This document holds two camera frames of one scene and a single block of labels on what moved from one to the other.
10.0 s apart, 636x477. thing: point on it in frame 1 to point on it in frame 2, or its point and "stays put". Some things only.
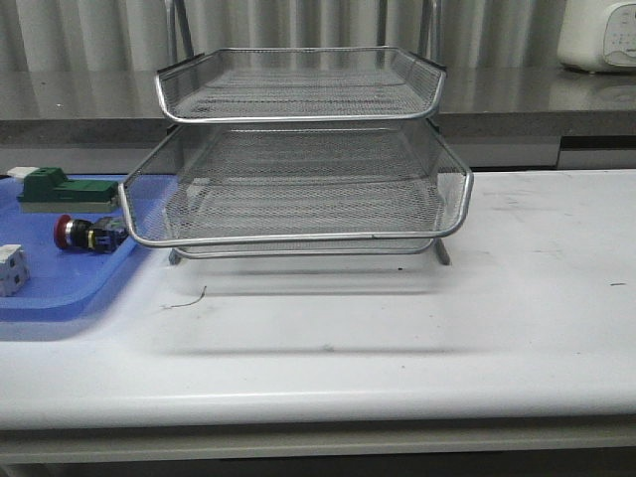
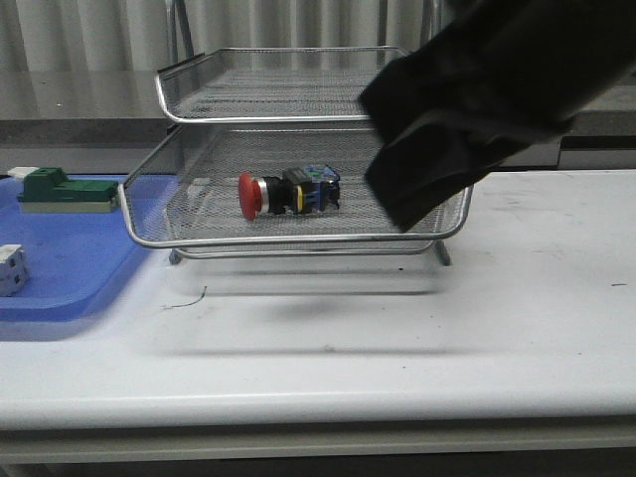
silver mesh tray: [267, 182] stays put
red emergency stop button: [105, 235] to [298, 190]
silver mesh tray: [301, 83] stays put
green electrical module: [48, 190] stays put
